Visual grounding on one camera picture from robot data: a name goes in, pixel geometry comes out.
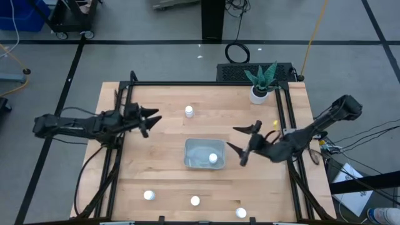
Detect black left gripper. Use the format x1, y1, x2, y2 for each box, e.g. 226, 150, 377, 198
121, 106, 163, 139

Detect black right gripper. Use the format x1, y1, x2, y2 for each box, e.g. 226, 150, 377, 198
226, 119, 271, 167

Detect green plant in white pot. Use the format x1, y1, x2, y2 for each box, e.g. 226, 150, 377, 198
243, 61, 281, 105

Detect black perforated metal box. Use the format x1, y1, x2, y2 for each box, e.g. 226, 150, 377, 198
216, 62, 298, 83

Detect black upright column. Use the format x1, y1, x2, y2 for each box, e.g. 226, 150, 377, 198
201, 0, 226, 41

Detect grey equipment base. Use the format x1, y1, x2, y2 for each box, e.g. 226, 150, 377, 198
152, 0, 201, 10

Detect white paper sheet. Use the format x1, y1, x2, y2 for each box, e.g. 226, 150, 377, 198
331, 162, 374, 209

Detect black cart with casters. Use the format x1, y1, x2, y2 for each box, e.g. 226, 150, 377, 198
26, 0, 104, 41

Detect black floor beam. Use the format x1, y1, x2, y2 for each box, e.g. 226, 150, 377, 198
329, 170, 400, 195

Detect blue plastic bin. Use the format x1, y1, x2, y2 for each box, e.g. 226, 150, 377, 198
0, 0, 51, 33

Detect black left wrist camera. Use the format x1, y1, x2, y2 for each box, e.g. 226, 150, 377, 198
124, 102, 141, 119

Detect black aluminium rail frame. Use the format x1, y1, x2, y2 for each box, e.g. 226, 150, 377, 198
73, 70, 337, 225

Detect black coiled cable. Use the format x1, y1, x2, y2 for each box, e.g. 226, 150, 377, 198
224, 0, 251, 65

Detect long yellow cable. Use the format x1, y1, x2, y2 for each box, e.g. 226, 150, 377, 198
298, 0, 329, 81

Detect yellow cable with black foot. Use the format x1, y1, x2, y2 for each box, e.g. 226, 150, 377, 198
0, 43, 32, 98

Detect thin black cable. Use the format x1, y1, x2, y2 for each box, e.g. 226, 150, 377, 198
340, 118, 400, 144
329, 125, 400, 153

